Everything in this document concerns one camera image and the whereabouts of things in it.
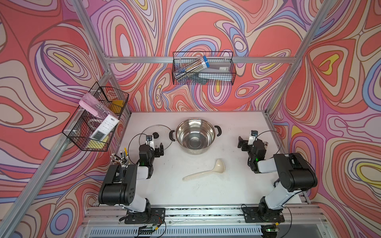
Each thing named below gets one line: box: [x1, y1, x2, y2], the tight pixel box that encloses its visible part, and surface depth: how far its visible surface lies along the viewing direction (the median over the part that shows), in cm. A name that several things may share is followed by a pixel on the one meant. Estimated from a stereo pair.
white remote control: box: [89, 114, 120, 142], surface depth 70 cm
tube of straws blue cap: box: [174, 55, 210, 82], surface depth 82 cm
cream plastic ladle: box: [182, 158, 226, 181], surface depth 92 cm
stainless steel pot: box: [169, 118, 222, 156], surface depth 101 cm
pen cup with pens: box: [110, 147, 129, 166], surface depth 78 cm
